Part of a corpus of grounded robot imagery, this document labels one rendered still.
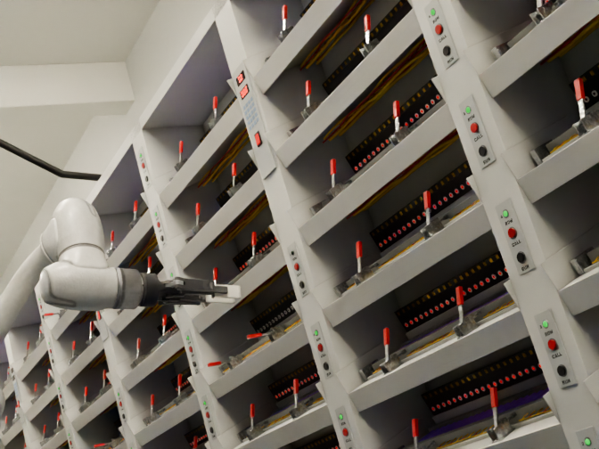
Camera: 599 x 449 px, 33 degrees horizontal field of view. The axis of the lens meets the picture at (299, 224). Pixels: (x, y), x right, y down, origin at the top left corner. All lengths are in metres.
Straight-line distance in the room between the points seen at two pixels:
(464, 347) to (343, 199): 0.45
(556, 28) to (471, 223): 0.38
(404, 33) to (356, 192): 0.35
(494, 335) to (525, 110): 0.39
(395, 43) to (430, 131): 0.19
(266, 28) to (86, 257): 0.71
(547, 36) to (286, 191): 0.87
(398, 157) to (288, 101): 0.54
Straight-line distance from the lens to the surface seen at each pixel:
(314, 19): 2.15
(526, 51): 1.64
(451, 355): 1.87
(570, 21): 1.58
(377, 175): 1.98
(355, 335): 2.23
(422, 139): 1.86
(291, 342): 2.37
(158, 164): 3.01
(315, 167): 2.34
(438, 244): 1.85
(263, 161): 2.36
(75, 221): 2.28
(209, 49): 2.68
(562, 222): 1.69
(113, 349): 3.52
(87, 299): 2.19
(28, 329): 4.96
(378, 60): 1.96
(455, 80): 1.77
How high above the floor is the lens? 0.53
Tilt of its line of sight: 16 degrees up
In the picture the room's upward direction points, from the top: 17 degrees counter-clockwise
